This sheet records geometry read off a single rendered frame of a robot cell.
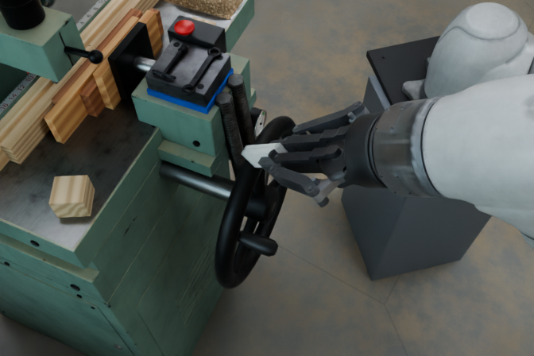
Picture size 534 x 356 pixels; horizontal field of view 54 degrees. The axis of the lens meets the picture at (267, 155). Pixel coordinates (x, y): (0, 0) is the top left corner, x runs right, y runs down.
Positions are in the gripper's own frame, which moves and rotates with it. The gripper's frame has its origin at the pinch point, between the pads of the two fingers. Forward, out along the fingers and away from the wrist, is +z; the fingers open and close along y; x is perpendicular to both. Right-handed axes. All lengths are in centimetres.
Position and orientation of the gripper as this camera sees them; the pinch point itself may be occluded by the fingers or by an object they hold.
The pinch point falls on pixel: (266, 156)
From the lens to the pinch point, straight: 66.1
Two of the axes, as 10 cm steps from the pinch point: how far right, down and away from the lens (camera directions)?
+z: -6.2, 0.3, 7.9
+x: 6.2, 6.3, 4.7
